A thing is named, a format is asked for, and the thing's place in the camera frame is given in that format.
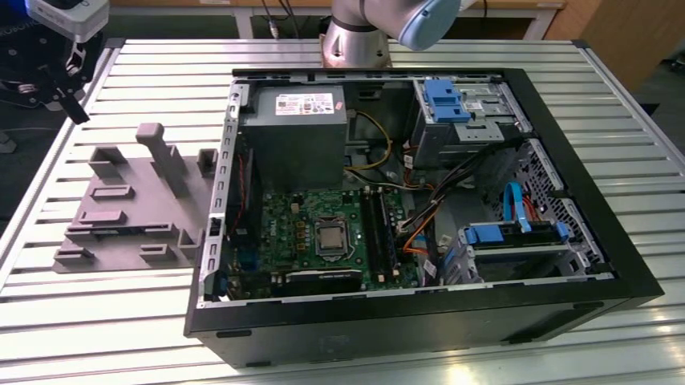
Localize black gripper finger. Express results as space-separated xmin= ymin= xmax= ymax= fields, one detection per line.
xmin=56 ymin=43 xmax=91 ymax=125
xmin=0 ymin=78 xmax=60 ymax=111

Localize black RAM slot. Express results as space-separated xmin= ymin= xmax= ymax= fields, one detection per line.
xmin=359 ymin=184 xmax=387 ymax=282

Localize grey parts rack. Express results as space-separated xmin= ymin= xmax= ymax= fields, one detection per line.
xmin=51 ymin=121 xmax=220 ymax=276

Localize grey power supply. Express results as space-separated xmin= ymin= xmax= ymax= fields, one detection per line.
xmin=238 ymin=83 xmax=349 ymax=192

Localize green motherboard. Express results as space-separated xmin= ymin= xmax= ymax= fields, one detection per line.
xmin=230 ymin=186 xmax=423 ymax=300

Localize metal socket cover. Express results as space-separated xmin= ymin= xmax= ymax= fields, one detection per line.
xmin=313 ymin=216 xmax=354 ymax=261

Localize silver CPU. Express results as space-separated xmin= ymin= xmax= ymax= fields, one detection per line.
xmin=315 ymin=227 xmax=349 ymax=252

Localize CPU socket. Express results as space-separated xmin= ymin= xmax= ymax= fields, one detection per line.
xmin=310 ymin=215 xmax=355 ymax=262

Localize black graphics card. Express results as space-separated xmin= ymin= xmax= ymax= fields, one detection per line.
xmin=270 ymin=268 xmax=365 ymax=298

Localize blue drive bay latch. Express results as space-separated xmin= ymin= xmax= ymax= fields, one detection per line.
xmin=421 ymin=79 xmax=473 ymax=124

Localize grey metal drive cage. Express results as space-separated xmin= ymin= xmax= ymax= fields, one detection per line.
xmin=409 ymin=78 xmax=534 ymax=169

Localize black PC case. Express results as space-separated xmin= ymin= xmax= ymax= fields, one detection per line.
xmin=183 ymin=67 xmax=666 ymax=369

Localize hard disk in blue carrier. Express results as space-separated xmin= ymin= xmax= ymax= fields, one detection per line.
xmin=461 ymin=222 xmax=569 ymax=246

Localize metal disk bay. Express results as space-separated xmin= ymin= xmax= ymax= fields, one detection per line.
xmin=457 ymin=218 xmax=614 ymax=284

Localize wooden cabinet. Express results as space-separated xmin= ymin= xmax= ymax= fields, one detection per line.
xmin=544 ymin=0 xmax=685 ymax=94

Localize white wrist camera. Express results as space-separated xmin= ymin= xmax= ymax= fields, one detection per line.
xmin=27 ymin=0 xmax=112 ymax=43

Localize yellow black power wire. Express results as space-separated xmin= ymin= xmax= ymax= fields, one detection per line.
xmin=345 ymin=111 xmax=395 ymax=174

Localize red wire with white label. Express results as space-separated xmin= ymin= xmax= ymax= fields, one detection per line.
xmin=402 ymin=138 xmax=418 ymax=172

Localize multicolour power wires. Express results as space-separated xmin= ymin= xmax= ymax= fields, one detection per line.
xmin=369 ymin=178 xmax=438 ymax=193

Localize orange yellow red power wires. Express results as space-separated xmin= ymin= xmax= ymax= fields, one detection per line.
xmin=401 ymin=224 xmax=438 ymax=257

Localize black grey wire bundle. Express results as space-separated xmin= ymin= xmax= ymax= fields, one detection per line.
xmin=395 ymin=136 xmax=523 ymax=236

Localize blue SATA wire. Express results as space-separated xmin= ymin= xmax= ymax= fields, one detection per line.
xmin=502 ymin=180 xmax=534 ymax=233

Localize orange SATA wire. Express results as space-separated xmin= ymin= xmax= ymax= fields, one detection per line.
xmin=521 ymin=191 xmax=542 ymax=221

